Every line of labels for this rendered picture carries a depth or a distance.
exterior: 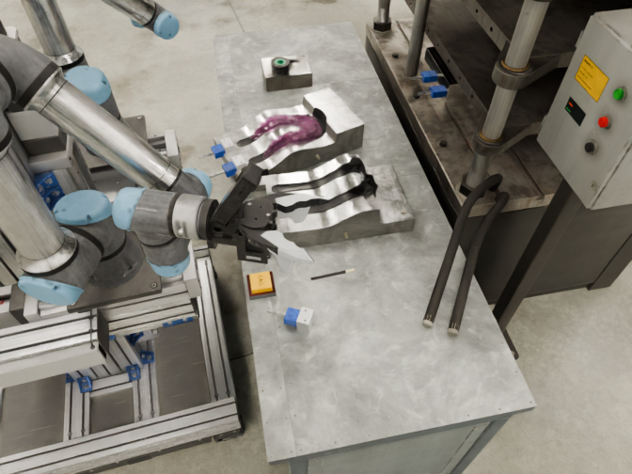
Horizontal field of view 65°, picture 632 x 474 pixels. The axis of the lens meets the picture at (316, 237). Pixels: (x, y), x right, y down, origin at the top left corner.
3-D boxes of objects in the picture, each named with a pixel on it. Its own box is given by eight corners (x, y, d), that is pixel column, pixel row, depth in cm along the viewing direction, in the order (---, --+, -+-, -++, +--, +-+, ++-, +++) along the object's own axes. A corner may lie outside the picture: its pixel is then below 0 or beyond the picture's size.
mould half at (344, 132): (242, 191, 177) (238, 168, 168) (215, 148, 191) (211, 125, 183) (362, 147, 192) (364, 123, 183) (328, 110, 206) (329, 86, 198)
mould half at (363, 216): (262, 254, 159) (259, 227, 149) (253, 196, 175) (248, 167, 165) (412, 230, 165) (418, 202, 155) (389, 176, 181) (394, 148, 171)
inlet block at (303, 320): (265, 322, 144) (263, 312, 140) (271, 308, 147) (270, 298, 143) (308, 334, 141) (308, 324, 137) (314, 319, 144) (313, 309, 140)
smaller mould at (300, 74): (266, 92, 214) (265, 77, 209) (261, 72, 223) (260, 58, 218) (312, 86, 216) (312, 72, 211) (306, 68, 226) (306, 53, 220)
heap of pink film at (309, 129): (266, 162, 178) (264, 145, 171) (246, 134, 187) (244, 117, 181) (330, 139, 185) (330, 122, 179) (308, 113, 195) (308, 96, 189)
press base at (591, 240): (421, 321, 235) (454, 220, 179) (355, 142, 315) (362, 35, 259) (588, 291, 245) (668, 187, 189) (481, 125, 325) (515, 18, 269)
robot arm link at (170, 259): (203, 238, 102) (193, 201, 93) (183, 284, 95) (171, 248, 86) (166, 233, 102) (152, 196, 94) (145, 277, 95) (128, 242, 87)
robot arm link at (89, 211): (134, 224, 123) (117, 184, 112) (110, 267, 115) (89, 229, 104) (88, 217, 124) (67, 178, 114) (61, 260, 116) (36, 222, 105)
